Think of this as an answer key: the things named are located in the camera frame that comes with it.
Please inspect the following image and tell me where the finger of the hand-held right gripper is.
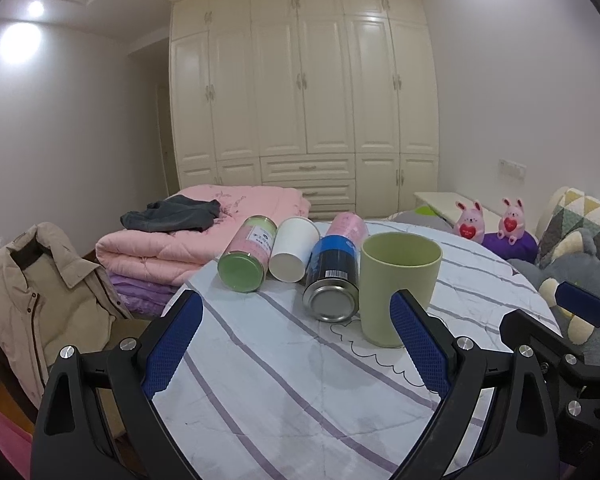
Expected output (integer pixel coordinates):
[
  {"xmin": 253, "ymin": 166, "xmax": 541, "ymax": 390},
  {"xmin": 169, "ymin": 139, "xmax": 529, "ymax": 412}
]
[
  {"xmin": 499, "ymin": 309, "xmax": 598, "ymax": 393},
  {"xmin": 554, "ymin": 281, "xmax": 600, "ymax": 328}
]

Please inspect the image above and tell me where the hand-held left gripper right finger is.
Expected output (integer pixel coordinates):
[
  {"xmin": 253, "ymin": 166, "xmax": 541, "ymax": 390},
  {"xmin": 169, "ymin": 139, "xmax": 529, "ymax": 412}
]
[{"xmin": 389, "ymin": 289, "xmax": 567, "ymax": 480}]

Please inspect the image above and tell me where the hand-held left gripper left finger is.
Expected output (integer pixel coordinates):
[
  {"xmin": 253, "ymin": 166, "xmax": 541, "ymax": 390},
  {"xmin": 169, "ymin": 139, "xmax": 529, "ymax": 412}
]
[{"xmin": 30, "ymin": 289, "xmax": 205, "ymax": 480}]

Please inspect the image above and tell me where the white paper cup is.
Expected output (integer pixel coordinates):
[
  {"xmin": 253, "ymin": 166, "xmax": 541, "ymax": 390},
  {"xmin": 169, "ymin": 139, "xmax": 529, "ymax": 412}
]
[{"xmin": 269, "ymin": 216, "xmax": 321, "ymax": 282}]

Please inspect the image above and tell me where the light green plastic cup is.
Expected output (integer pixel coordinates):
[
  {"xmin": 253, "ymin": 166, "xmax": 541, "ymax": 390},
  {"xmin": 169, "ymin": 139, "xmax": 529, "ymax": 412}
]
[{"xmin": 360, "ymin": 232, "xmax": 443, "ymax": 348}]

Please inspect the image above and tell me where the pink cup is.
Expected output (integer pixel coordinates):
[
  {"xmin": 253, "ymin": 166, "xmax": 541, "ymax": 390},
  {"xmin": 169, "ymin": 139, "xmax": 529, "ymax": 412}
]
[{"xmin": 325, "ymin": 211, "xmax": 370, "ymax": 241}]

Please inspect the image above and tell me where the grey plush toy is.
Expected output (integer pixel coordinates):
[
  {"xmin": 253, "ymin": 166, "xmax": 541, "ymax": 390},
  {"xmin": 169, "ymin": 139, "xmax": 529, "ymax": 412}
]
[{"xmin": 507, "ymin": 227, "xmax": 600, "ymax": 366}]

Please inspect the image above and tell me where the folded purple quilt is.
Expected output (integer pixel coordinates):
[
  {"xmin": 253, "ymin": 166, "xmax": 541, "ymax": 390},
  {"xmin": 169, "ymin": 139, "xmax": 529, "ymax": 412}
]
[{"xmin": 107, "ymin": 269, "xmax": 182, "ymax": 317}]

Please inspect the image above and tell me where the purple cushion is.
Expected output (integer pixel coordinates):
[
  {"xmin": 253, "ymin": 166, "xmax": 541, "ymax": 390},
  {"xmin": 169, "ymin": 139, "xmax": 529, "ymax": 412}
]
[{"xmin": 481, "ymin": 231, "xmax": 538, "ymax": 265}]

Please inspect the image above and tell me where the triangle patterned pillow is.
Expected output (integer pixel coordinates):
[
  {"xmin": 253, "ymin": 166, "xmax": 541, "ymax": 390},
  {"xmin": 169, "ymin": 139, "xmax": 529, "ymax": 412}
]
[{"xmin": 536, "ymin": 186, "xmax": 600, "ymax": 266}]

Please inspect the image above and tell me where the folded pink quilt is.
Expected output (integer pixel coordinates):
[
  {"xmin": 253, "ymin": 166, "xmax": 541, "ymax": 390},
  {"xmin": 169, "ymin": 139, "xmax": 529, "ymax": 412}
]
[{"xmin": 96, "ymin": 185, "xmax": 312, "ymax": 286}]

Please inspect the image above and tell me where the pink bunny plush with heart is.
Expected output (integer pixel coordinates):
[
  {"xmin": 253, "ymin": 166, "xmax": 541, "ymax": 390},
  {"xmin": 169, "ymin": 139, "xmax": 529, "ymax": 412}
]
[
  {"xmin": 496, "ymin": 197, "xmax": 527, "ymax": 246},
  {"xmin": 454, "ymin": 200, "xmax": 487, "ymax": 241}
]

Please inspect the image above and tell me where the pink canister with green lid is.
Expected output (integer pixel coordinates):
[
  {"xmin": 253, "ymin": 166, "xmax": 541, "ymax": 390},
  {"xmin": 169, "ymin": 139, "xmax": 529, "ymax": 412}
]
[{"xmin": 217, "ymin": 215, "xmax": 280, "ymax": 293}]

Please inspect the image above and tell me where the blue and black can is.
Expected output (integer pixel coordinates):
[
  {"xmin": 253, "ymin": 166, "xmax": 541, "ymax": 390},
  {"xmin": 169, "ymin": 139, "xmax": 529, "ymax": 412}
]
[{"xmin": 302, "ymin": 234, "xmax": 363, "ymax": 323}]

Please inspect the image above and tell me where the dark grey garment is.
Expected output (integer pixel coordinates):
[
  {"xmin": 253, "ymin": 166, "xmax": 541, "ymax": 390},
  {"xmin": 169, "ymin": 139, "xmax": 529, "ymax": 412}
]
[{"xmin": 120, "ymin": 197, "xmax": 222, "ymax": 234}]

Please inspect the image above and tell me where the beige jacket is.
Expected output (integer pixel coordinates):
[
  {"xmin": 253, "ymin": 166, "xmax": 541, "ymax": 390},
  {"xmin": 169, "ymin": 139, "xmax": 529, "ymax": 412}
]
[{"xmin": 0, "ymin": 222, "xmax": 133, "ymax": 411}]

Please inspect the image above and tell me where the pink cloth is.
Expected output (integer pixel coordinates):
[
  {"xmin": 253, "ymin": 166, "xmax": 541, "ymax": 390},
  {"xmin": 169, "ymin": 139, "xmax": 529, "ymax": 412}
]
[{"xmin": 0, "ymin": 400, "xmax": 33, "ymax": 480}]

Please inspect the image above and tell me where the cream wardrobe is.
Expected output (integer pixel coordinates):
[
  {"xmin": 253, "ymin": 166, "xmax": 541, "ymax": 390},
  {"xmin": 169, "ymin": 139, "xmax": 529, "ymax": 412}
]
[{"xmin": 169, "ymin": 0, "xmax": 441, "ymax": 221}]

